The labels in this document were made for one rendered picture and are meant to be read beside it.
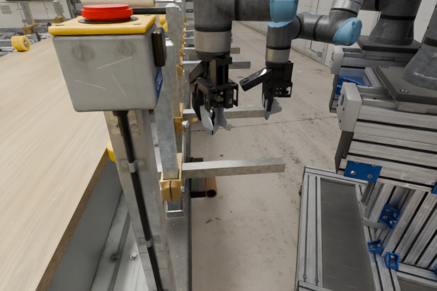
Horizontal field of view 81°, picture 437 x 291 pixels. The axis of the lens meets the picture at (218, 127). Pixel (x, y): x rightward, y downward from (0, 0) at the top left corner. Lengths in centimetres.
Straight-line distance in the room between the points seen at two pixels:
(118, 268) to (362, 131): 71
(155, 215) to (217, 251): 118
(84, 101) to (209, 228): 141
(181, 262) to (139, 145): 42
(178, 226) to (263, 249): 88
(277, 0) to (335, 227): 116
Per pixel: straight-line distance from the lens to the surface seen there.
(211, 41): 51
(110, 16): 23
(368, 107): 73
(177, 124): 81
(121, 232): 84
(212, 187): 171
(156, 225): 35
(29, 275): 48
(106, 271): 78
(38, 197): 59
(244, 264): 147
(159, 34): 23
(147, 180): 30
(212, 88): 52
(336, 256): 134
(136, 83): 22
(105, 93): 23
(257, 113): 90
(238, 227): 160
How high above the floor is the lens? 125
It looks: 30 degrees down
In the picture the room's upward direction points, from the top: straight up
